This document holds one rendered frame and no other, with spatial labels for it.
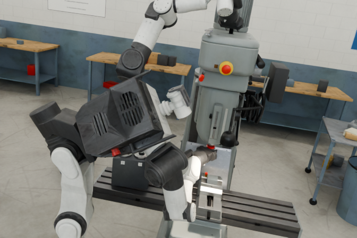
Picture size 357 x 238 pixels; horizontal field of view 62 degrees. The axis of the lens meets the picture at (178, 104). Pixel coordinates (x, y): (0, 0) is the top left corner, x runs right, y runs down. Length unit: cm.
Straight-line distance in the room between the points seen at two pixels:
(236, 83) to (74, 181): 84
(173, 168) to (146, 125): 22
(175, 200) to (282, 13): 492
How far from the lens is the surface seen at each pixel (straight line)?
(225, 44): 133
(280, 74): 180
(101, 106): 111
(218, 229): 185
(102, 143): 111
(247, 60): 134
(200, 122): 157
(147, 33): 128
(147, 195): 181
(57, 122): 125
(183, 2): 133
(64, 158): 128
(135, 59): 120
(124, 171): 181
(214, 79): 145
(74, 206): 145
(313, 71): 607
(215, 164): 212
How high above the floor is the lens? 201
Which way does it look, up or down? 19 degrees down
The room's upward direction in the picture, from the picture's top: 8 degrees clockwise
